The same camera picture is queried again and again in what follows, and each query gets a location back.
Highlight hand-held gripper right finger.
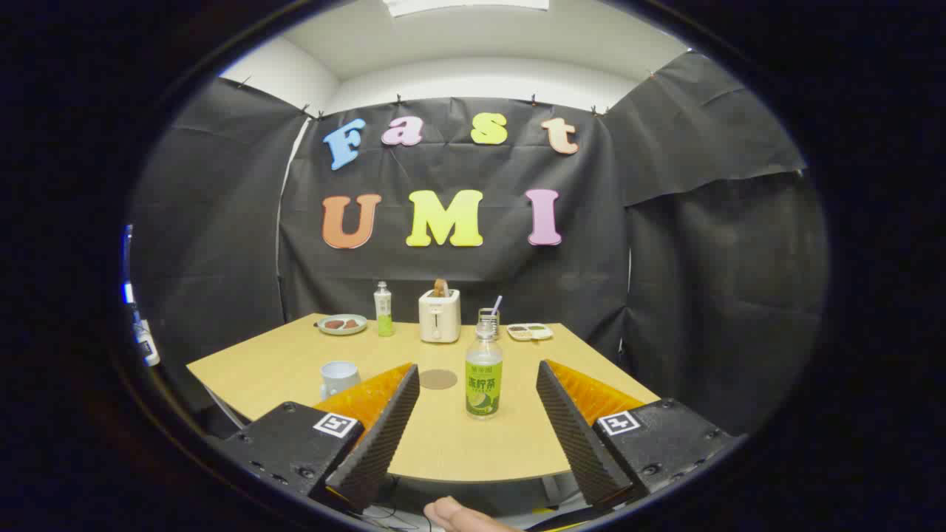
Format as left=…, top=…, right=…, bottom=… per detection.
left=536, top=360, right=740, bottom=511

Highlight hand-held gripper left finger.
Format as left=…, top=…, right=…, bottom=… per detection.
left=218, top=362, right=421, bottom=514

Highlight pale grey cup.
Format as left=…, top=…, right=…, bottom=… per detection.
left=319, top=361, right=361, bottom=401

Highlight green label juice bottle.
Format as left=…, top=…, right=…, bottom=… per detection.
left=465, top=319, right=504, bottom=419

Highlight small white label drink bottle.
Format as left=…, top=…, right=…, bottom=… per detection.
left=373, top=281, right=395, bottom=338

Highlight wooden table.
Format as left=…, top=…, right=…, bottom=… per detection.
left=185, top=313, right=661, bottom=485

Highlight pale green plate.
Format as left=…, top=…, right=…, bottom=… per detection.
left=317, top=314, right=368, bottom=336

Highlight white toaster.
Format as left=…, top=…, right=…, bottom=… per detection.
left=418, top=288, right=462, bottom=344

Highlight white and blue device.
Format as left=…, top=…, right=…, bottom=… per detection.
left=122, top=225, right=161, bottom=367

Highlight ceiling light panel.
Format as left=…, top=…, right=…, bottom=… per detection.
left=382, top=0, right=551, bottom=17

